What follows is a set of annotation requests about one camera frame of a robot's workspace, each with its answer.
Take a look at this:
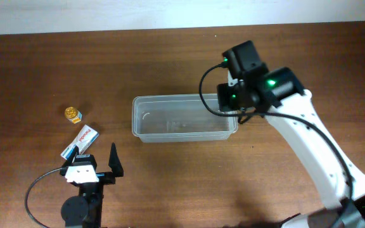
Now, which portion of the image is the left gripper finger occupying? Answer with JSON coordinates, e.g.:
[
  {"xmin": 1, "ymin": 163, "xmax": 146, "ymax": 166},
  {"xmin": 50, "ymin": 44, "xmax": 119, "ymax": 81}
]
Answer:
[
  {"xmin": 62, "ymin": 145, "xmax": 79, "ymax": 168},
  {"xmin": 108, "ymin": 142, "xmax": 124, "ymax": 177}
]

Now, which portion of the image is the white Panadol medicine box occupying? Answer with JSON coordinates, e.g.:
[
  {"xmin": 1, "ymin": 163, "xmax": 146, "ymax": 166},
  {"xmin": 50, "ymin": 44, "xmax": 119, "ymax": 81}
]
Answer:
[{"xmin": 60, "ymin": 125, "xmax": 99, "ymax": 160}]

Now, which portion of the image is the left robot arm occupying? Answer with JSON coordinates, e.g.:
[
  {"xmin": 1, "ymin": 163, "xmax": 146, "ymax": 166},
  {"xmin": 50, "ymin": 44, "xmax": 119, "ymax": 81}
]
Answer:
[{"xmin": 60, "ymin": 143, "xmax": 124, "ymax": 228}]

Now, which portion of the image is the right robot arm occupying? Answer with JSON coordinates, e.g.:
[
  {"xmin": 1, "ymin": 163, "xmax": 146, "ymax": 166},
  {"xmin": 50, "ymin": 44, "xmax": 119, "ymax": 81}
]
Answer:
[{"xmin": 217, "ymin": 41, "xmax": 365, "ymax": 227}]

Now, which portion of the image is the clear plastic container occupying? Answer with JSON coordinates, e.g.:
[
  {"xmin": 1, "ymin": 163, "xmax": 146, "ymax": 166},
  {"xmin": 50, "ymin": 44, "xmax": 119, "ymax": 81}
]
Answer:
[{"xmin": 132, "ymin": 94, "xmax": 238, "ymax": 143}]

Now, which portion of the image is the small gold-lid jar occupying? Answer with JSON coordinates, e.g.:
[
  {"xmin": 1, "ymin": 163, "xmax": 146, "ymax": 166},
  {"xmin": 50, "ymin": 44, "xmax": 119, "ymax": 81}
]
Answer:
[{"xmin": 64, "ymin": 106, "xmax": 82, "ymax": 124}]

